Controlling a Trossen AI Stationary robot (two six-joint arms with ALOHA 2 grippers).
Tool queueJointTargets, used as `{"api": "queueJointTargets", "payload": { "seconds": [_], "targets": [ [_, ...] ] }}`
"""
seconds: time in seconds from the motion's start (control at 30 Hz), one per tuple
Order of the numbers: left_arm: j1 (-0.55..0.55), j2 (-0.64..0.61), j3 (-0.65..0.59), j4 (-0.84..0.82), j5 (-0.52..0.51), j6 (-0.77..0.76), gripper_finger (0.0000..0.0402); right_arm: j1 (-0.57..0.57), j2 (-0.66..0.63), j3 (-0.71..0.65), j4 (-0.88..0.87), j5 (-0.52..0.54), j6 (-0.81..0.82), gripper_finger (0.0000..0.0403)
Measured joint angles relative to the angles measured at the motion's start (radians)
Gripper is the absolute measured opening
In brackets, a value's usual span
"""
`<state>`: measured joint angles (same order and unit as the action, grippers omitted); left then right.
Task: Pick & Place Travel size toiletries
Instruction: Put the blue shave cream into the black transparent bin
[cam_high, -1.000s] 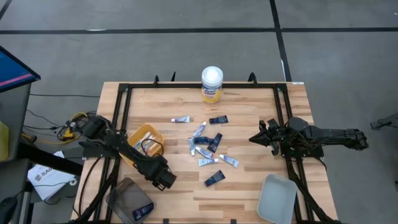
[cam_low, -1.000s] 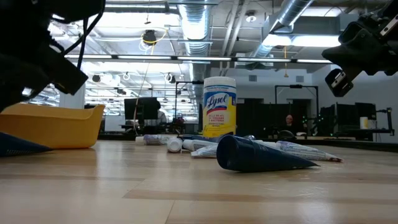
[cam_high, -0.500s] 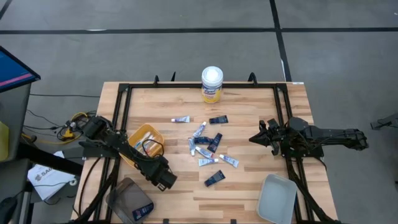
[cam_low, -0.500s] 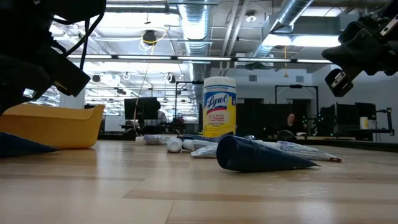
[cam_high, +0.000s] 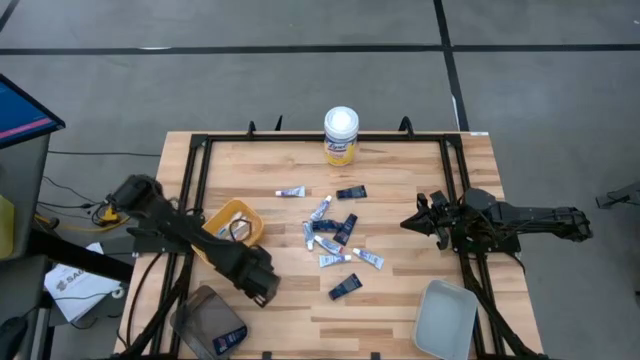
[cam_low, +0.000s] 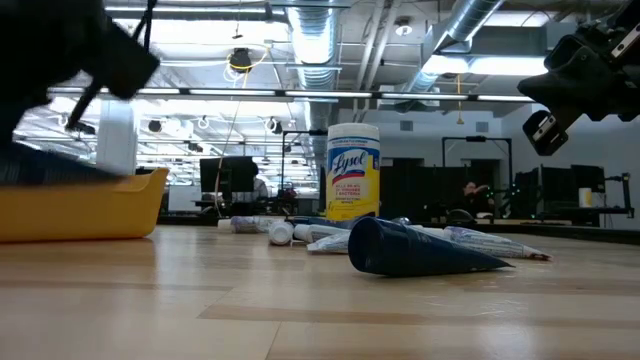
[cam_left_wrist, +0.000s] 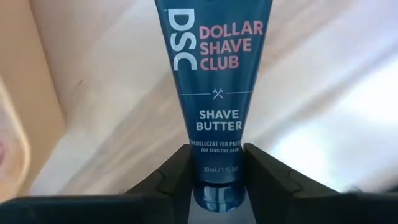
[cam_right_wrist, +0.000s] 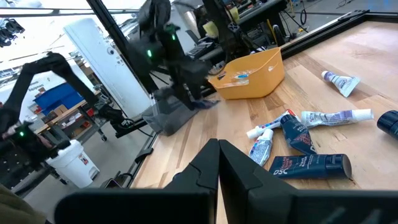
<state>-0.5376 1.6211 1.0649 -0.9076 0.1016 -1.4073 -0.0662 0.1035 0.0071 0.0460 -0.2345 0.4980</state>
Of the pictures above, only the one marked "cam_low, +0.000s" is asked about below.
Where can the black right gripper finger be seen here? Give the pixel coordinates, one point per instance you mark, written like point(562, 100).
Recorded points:
point(575, 81)
point(567, 44)

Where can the black equipment stand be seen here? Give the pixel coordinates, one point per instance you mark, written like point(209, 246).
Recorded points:
point(625, 195)

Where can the white building column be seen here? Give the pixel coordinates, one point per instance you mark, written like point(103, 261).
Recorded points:
point(116, 145)

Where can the yellow plastic tray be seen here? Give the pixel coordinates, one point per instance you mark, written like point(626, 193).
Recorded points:
point(75, 215)

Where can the black room partition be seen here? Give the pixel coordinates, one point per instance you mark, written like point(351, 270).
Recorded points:
point(415, 190)

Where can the black computer monitor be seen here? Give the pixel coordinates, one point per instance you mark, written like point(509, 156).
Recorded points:
point(227, 175)

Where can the yellow Lysol wipes canister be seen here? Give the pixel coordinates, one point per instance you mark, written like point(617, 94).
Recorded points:
point(352, 175)

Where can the black overhead light bar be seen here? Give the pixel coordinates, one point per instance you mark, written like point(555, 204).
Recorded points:
point(280, 93)

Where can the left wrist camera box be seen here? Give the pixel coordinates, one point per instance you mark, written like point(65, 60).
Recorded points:
point(130, 62)

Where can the silver ventilation duct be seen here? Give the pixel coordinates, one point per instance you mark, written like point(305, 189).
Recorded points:
point(470, 20)
point(315, 40)

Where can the black metal stand frame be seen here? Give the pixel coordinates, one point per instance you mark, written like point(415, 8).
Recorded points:
point(475, 138)

